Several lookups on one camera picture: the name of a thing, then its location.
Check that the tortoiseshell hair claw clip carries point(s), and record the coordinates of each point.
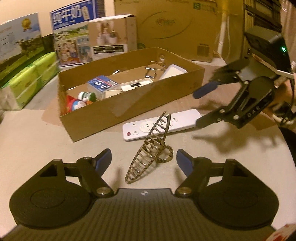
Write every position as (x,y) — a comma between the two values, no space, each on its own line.
(161,139)

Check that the white plug adapter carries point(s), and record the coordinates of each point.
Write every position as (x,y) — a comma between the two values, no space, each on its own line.
(112,93)

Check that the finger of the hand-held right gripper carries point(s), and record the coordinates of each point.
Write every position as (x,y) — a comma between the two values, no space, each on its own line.
(214,118)
(205,89)

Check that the white pole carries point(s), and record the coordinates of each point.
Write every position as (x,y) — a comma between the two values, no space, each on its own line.
(223,34)

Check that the small white box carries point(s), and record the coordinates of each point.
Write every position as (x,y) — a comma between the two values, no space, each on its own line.
(173,71)

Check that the dark metal rack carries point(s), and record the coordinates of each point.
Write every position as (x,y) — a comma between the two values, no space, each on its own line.
(262,14)

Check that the green milk carton box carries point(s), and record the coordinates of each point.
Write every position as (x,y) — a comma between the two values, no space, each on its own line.
(18,44)

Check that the person's right hand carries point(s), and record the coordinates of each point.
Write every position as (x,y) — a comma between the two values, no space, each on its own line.
(285,95)

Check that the blue milk carton box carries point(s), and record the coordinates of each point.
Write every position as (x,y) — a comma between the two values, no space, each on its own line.
(69,34)

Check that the shallow cardboard box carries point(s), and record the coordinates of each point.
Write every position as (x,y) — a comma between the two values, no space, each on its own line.
(138,106)

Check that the small beige product box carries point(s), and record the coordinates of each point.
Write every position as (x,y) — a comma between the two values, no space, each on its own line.
(108,37)

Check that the large cardboard box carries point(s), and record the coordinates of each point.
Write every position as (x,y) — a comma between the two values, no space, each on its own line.
(166,23)

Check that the green and white small bottle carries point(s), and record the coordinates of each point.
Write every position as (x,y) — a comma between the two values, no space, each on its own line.
(87,96)

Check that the green tissue pack bundle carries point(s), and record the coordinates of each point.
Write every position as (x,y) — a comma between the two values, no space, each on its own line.
(25,81)

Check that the blue and white card box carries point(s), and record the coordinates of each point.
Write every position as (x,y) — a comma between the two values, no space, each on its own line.
(100,84)

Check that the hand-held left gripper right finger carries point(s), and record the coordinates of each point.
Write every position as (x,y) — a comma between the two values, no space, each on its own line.
(184,162)

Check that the red and blue cat toy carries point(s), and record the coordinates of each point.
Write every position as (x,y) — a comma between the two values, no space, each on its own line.
(75,105)

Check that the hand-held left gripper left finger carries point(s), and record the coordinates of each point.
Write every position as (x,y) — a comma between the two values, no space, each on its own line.
(103,162)

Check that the white remote control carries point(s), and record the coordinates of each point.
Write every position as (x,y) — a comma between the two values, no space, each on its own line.
(185,119)

